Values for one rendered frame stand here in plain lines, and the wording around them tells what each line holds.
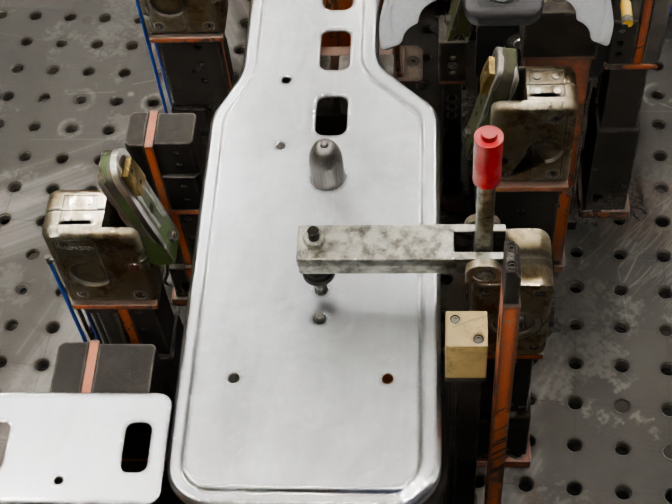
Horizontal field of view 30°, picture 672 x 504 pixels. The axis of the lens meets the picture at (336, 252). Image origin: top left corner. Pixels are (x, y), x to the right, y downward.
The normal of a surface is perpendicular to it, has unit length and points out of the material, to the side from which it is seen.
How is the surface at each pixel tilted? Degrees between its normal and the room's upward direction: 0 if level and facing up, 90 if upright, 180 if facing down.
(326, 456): 0
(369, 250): 0
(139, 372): 0
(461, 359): 90
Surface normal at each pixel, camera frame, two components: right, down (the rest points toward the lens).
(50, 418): -0.07, -0.57
